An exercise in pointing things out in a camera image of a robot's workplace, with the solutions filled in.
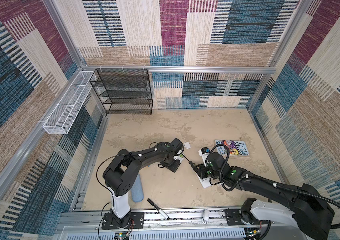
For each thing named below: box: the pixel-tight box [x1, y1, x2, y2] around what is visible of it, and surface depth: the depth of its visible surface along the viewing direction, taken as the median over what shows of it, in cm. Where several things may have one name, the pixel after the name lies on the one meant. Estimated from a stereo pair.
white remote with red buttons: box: [173, 153, 185, 164], surface depth 95 cm
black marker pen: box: [147, 198, 170, 221], surface depth 77 cm
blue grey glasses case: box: [130, 173, 144, 203], surface depth 81 cm
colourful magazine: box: [214, 140, 250, 156], surface depth 98 cm
